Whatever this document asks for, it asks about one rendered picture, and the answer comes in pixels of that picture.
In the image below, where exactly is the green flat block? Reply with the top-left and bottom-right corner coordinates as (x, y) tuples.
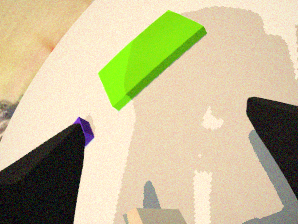
(98, 10), (208, 112)

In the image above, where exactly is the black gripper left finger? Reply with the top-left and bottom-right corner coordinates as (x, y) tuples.
(0, 123), (85, 224)

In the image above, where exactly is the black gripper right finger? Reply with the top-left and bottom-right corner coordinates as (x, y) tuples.
(246, 96), (298, 200)

